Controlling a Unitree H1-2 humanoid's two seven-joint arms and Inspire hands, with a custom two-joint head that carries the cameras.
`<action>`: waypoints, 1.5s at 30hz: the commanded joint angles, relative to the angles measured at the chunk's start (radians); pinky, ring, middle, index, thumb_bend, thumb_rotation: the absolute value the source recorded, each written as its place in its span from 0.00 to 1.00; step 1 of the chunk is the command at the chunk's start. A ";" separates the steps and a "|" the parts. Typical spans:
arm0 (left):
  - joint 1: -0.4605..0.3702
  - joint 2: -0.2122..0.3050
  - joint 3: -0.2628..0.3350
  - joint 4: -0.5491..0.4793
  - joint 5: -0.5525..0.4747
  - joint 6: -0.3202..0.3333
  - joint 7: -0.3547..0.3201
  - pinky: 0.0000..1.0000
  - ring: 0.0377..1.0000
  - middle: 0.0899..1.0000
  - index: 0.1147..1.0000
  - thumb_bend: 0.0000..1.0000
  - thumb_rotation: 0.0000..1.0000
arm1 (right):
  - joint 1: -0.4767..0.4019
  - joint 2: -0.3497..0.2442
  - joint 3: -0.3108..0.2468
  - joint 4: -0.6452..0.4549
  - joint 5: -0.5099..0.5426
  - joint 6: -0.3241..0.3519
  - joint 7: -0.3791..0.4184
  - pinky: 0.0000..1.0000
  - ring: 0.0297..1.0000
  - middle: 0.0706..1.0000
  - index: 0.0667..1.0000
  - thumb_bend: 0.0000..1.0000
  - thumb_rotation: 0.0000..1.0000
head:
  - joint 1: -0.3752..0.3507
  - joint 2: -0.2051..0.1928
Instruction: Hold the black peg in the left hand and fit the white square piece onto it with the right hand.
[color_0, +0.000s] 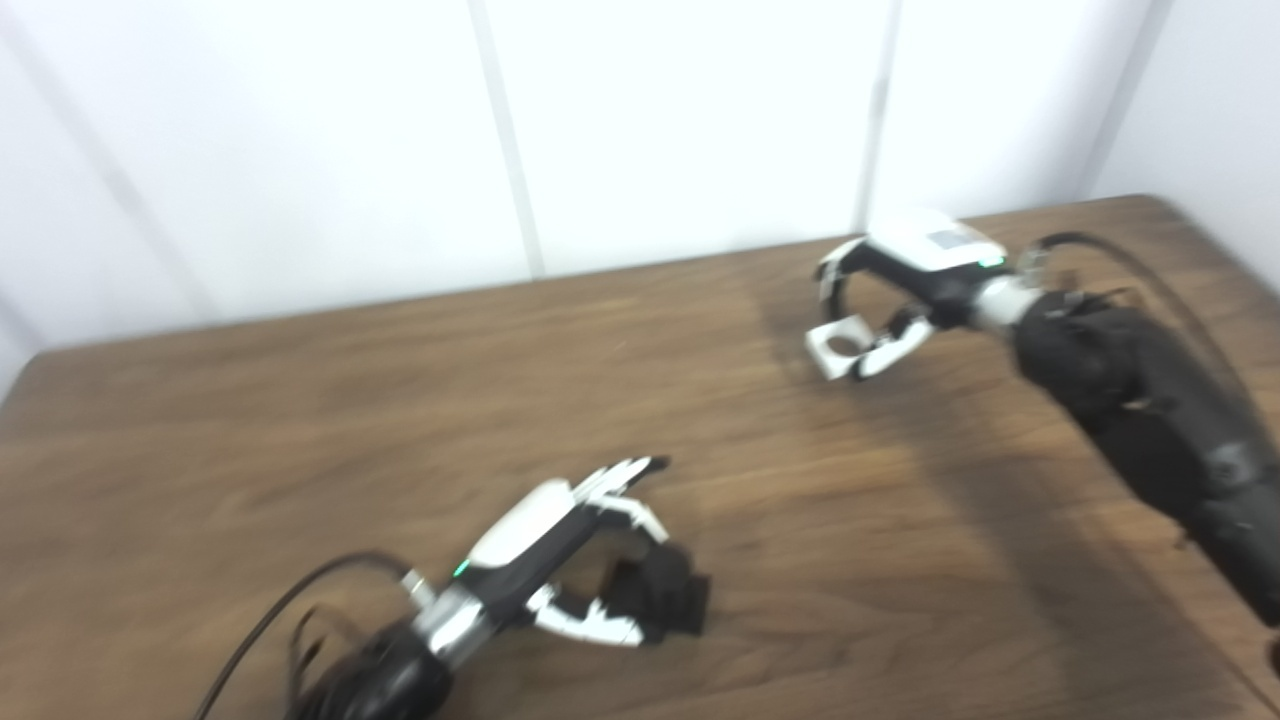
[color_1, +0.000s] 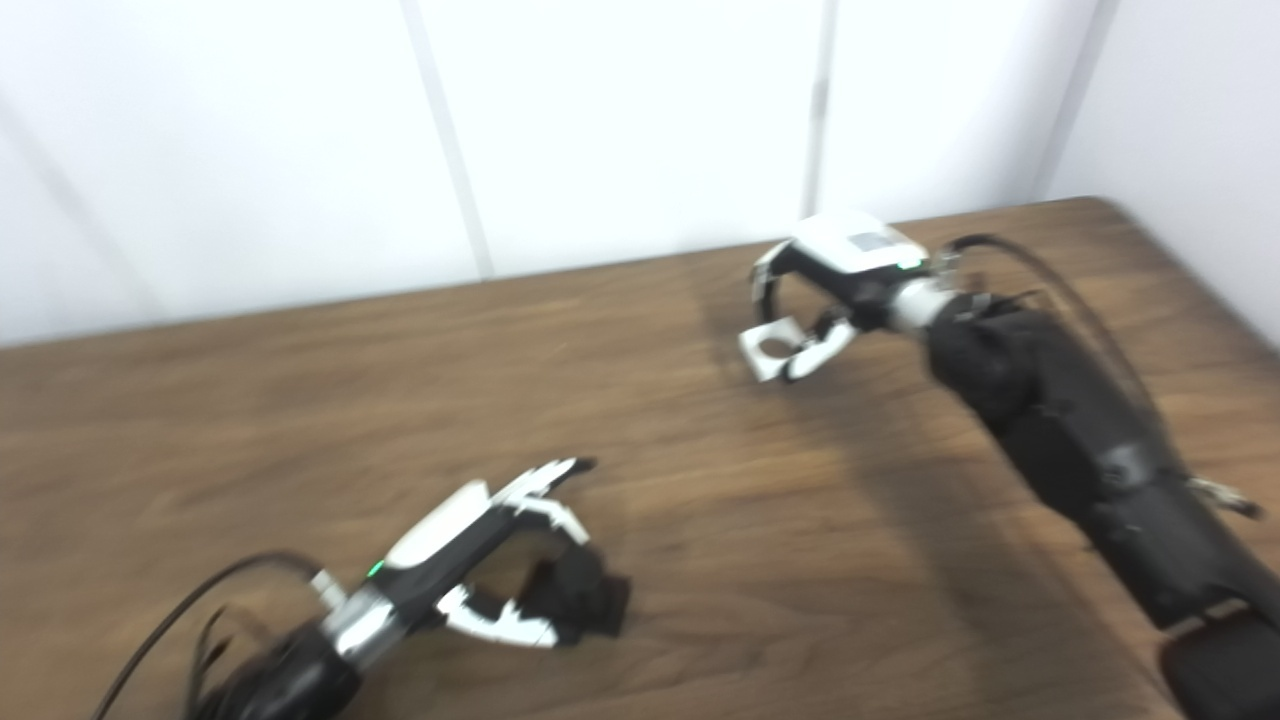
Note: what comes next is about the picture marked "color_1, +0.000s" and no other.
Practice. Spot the white square piece with hole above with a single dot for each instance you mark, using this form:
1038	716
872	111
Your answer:
760	365

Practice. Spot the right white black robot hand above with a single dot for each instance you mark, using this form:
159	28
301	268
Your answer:
860	260

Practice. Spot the black peg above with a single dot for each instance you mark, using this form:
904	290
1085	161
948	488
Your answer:
585	595

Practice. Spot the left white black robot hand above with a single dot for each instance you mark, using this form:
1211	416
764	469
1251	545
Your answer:
440	545

